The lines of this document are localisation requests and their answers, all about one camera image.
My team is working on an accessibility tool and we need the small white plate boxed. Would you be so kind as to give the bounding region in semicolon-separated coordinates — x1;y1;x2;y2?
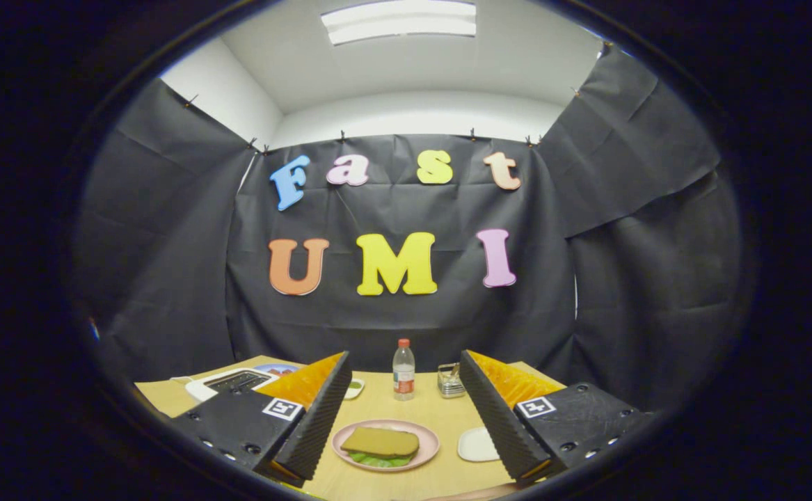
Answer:
457;427;501;463

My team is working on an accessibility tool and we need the clear plastic bottle red cap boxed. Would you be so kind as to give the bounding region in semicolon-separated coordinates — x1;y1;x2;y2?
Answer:
392;339;416;401

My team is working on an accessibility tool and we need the plain brown bread slice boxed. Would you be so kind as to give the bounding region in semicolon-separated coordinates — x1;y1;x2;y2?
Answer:
340;426;420;459

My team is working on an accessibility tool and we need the ceiling light panel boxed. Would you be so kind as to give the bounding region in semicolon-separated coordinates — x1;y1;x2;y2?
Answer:
321;0;477;47

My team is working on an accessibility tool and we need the metal wire basket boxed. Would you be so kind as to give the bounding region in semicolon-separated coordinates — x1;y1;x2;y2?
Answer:
438;363;467;399

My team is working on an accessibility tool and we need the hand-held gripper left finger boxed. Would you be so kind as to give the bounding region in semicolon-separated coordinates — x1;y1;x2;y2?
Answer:
169;351;353;488

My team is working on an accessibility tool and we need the white toaster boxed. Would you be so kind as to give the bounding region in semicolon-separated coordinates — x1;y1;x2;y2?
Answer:
184;367;282;403

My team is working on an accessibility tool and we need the green lettuce leaf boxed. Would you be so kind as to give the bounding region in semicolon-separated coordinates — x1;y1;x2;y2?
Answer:
347;451;413;468

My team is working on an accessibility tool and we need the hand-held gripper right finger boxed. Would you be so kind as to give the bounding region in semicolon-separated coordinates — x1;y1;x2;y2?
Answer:
459;349;657;486

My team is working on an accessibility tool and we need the black backdrop cloth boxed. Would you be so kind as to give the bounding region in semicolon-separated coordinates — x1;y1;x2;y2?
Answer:
75;42;744;411

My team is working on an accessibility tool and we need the pink plate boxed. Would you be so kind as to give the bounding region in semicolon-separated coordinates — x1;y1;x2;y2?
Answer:
331;419;440;472

